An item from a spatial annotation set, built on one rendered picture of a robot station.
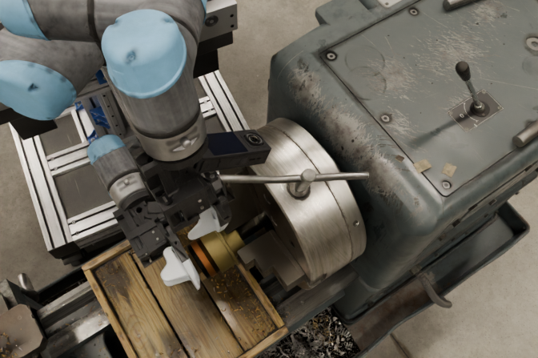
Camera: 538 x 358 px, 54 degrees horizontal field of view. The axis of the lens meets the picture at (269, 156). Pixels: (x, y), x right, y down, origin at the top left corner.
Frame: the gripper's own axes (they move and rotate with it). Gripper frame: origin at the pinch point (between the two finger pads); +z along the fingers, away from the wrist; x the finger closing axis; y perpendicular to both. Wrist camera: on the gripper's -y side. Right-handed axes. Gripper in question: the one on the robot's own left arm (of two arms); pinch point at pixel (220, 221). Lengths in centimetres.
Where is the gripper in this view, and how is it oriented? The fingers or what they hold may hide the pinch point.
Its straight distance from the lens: 77.6
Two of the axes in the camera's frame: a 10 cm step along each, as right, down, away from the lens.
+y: -8.3, 4.8, -2.9
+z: 0.9, 6.2, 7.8
